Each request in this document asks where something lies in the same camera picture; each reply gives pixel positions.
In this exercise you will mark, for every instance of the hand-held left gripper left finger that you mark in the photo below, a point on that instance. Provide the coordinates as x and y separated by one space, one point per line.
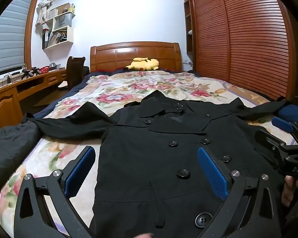
80 173

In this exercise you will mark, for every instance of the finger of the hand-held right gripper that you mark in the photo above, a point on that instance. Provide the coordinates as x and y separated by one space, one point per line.
283 124
265 137

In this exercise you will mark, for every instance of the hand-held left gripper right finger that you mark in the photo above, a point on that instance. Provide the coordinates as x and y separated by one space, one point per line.
211 171

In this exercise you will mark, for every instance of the black button coat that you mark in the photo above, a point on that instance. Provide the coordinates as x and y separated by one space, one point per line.
151 163

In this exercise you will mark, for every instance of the person's right hand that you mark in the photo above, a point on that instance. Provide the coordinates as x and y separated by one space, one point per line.
289 191

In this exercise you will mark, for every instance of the navy blue cloth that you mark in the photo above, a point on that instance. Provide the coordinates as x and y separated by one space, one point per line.
291 112

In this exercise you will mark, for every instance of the dark grey folded garment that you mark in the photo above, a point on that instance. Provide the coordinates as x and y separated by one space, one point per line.
10 148

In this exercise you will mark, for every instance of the floral blanket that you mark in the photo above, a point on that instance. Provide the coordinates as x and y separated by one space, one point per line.
119 86

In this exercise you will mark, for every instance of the wooden louvered wardrobe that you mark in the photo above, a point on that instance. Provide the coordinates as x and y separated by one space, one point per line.
238 34

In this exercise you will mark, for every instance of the brown chair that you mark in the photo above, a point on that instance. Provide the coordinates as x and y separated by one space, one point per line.
73 72

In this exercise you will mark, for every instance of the wooden desk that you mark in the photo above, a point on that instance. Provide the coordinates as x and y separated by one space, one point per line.
5 99

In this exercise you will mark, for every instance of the red basket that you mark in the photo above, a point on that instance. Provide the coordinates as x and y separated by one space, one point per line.
44 70

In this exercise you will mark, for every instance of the metal bowl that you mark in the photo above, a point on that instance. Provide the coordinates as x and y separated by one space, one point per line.
53 66

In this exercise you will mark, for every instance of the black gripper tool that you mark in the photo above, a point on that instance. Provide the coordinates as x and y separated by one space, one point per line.
36 70
26 73

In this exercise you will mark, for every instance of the wooden headboard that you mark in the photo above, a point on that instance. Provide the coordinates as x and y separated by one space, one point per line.
109 57

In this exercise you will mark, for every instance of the yellow plush toy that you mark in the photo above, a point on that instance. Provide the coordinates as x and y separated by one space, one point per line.
142 64

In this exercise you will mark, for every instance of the row of books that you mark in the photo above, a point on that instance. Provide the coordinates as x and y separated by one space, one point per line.
54 38

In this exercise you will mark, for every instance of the grey paper bag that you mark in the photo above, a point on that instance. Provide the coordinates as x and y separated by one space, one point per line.
63 21

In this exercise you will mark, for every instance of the grey window blind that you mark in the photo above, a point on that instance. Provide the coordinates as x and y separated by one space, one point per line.
7 37

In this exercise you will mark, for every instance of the white bird ornament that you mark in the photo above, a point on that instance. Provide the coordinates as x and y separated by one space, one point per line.
43 10

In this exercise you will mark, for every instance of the white wall shelf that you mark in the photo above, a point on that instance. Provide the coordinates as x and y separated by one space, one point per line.
70 36

